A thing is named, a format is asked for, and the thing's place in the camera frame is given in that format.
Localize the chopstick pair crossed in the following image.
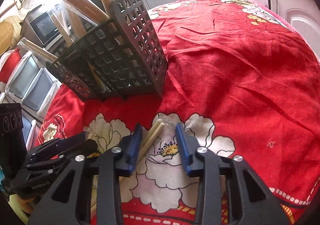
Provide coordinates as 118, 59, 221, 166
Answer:
117, 118, 169, 177

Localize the person's left hand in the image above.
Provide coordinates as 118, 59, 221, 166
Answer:
9, 194, 35, 224

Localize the plastic drawer tower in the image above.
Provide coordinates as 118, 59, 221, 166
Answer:
1, 52, 61, 150

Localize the red plastic bucket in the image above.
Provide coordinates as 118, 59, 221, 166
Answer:
1, 48, 21, 83

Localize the red floral tablecloth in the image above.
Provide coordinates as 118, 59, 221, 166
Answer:
35, 0, 319, 224

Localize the black plastic utensil basket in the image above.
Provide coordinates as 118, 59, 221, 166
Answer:
48, 0, 168, 101

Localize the black microwave oven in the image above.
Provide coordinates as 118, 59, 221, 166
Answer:
19, 4, 66, 48

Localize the round bamboo tray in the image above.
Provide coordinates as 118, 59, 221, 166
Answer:
0, 16, 22, 56

